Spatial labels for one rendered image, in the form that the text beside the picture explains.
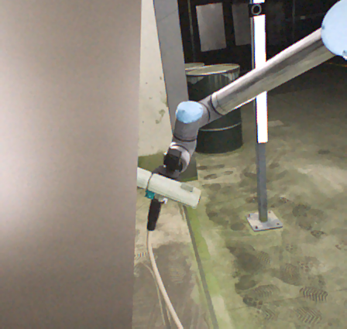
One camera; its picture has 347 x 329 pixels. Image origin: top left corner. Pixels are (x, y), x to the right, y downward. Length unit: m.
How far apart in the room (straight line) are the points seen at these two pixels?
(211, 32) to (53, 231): 7.17
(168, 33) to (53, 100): 2.21
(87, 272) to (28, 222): 0.13
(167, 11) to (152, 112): 0.78
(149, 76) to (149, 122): 0.39
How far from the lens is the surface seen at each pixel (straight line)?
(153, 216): 1.00
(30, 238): 0.54
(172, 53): 2.63
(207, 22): 7.56
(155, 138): 2.75
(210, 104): 1.18
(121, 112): 0.45
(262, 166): 2.11
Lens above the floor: 1.33
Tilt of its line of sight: 21 degrees down
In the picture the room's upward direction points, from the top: 8 degrees counter-clockwise
